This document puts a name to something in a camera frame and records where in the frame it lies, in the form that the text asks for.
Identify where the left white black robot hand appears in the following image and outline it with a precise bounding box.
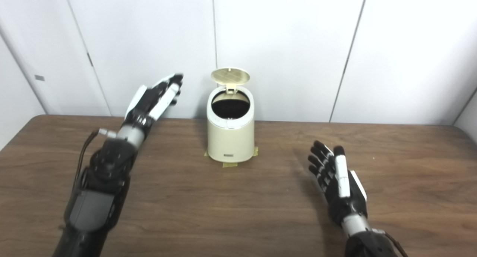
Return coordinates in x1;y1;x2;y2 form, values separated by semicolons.
123;73;184;134

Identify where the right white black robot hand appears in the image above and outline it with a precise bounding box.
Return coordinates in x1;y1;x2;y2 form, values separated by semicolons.
308;140;368;228

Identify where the cream-colored lidded bin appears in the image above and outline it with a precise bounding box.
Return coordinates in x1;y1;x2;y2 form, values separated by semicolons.
206;68;255;163

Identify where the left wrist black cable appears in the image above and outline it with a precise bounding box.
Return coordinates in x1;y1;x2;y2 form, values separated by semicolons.
74;128;118;188

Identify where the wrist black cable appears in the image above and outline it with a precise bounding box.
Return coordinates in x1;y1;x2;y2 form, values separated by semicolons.
384;231;410;257
74;128;118;188

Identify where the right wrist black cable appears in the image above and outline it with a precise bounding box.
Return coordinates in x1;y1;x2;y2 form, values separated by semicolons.
384;231;410;257

